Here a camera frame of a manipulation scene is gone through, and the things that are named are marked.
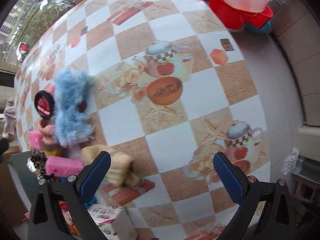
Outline pink foam sponge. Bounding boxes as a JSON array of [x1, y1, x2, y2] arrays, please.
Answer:
[[28, 131, 43, 150], [45, 155, 84, 178]]

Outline beige knit sock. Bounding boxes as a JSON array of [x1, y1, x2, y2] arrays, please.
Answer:
[[81, 145, 140, 188]]

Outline leopard print scrunchie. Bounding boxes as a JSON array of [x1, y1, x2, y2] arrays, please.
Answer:
[[30, 150, 61, 181]]

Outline pink brown yellow striped sock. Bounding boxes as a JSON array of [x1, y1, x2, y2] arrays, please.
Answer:
[[36, 119, 62, 157]]

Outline fluffy light blue sock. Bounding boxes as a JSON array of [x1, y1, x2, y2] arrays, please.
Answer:
[[54, 68, 94, 147]]

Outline tissue pack with mushroom print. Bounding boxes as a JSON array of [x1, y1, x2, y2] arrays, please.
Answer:
[[87, 204, 138, 240]]

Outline crumpled white tissue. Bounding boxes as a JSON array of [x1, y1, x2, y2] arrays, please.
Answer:
[[281, 147, 299, 176]]

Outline checkered printed tablecloth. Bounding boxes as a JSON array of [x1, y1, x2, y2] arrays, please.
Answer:
[[15, 0, 270, 239]]

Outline pink towel on rack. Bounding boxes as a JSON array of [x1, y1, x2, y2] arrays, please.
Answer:
[[3, 97, 16, 135]]

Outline blue plastic basin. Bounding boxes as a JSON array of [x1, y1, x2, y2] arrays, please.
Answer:
[[245, 21, 272, 34]]

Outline red plastic bucket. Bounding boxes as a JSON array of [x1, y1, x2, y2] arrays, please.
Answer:
[[209, 0, 273, 34]]

